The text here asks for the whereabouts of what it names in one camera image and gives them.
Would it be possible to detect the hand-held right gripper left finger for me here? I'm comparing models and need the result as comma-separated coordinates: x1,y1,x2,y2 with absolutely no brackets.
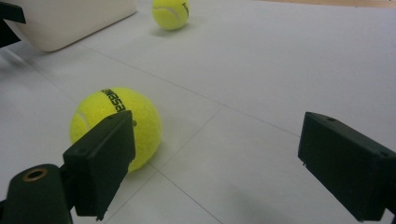
63,110,136,222

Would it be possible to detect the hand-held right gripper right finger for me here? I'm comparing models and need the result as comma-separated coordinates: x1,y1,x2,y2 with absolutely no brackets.
297,111,396,222

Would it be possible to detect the white plastic bin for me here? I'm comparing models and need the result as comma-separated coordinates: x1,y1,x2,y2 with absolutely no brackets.
5,0,138,53

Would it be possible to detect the yellow tennis ball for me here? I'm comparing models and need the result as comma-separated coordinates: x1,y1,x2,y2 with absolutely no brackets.
68,87,163,174
151,0,191,32

